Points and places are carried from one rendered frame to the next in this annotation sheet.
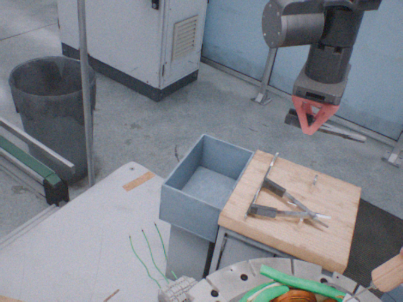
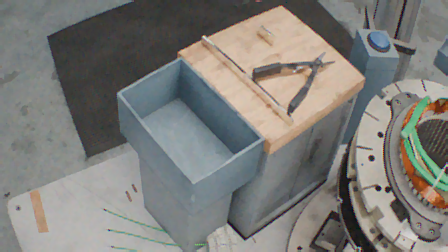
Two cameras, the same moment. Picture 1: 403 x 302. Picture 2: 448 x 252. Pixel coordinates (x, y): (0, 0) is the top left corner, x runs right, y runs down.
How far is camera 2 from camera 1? 48 cm
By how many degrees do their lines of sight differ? 45
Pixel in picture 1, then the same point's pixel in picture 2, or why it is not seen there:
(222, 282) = (371, 177)
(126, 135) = not seen: outside the picture
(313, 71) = not seen: outside the picture
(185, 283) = (221, 238)
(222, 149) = (145, 88)
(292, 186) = (256, 53)
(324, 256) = (352, 86)
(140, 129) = not seen: outside the picture
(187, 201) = (226, 169)
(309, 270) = (377, 106)
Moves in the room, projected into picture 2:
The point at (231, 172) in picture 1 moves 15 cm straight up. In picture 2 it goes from (161, 100) to (164, 24)
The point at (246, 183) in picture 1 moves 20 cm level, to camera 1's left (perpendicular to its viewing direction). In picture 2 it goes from (232, 92) to (137, 201)
